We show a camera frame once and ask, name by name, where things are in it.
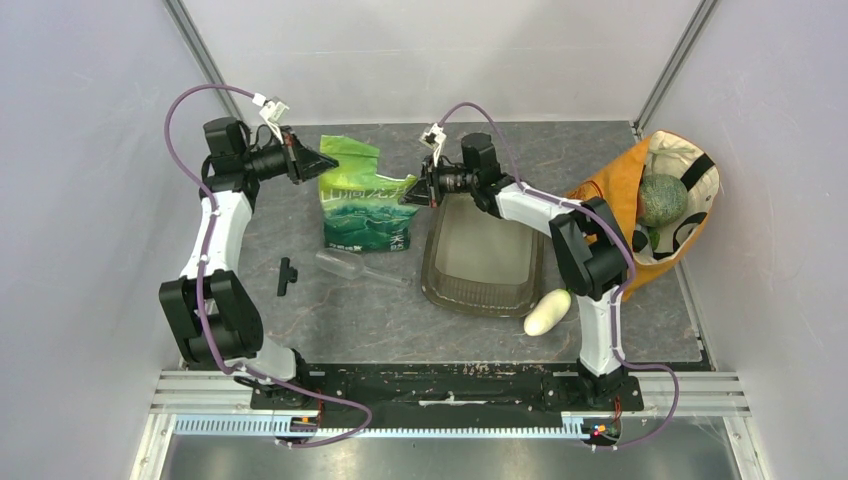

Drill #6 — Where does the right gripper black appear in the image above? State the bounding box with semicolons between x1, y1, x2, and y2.
400;153;478;208

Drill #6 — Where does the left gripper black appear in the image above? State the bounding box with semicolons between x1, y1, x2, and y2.
240;126;337;186

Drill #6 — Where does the green litter bag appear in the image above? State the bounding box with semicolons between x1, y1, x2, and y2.
318;135;418;253

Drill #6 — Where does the black bag clip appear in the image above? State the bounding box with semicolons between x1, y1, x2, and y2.
276;257;299;297

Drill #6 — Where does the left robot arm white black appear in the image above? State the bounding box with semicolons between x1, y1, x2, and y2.
158;117;339;409

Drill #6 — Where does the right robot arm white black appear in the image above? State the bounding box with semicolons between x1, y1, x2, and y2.
401;124;635;409

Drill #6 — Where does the grey plastic litter box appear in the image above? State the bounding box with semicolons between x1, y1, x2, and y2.
421;194;545;318

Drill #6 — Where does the clear plastic scoop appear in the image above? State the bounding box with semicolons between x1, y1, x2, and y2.
314;248;412;287

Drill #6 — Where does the white radish toy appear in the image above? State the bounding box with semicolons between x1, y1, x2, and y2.
523;289;572;337

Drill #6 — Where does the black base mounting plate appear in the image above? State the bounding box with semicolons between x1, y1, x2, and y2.
244;362;643;429

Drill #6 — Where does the orange tote bag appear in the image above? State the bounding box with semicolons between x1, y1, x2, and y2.
566;130;721;300

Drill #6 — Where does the green melon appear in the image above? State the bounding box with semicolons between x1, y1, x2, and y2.
637;173;688;228

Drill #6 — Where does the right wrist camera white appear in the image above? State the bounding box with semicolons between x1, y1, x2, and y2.
419;123;446;168

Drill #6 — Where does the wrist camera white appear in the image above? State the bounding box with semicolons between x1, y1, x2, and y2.
252;93;289;143
419;123;446;168

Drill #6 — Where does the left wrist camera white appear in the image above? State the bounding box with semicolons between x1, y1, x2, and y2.
252;93;289;143

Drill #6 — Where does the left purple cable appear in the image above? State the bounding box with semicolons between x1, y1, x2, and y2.
163;84;374;449

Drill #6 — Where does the purple cable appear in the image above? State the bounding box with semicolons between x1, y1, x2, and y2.
437;101;680;452
163;84;374;449

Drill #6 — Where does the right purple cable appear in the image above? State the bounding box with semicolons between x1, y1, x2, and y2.
437;101;680;452

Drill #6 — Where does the grey cable duct strip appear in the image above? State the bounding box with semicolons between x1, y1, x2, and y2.
173;415;588;440

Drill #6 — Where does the aluminium frame rail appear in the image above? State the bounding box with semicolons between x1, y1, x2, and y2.
149;371;751;418

